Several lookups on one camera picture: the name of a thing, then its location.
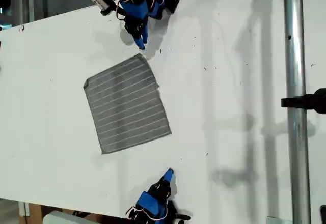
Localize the grey striped towel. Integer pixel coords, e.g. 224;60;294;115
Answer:
83;53;172;155

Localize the black clamp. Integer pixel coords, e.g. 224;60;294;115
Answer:
281;88;326;114

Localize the steel post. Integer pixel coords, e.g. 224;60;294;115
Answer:
282;0;313;224

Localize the white box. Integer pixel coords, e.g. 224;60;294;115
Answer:
42;210;102;224

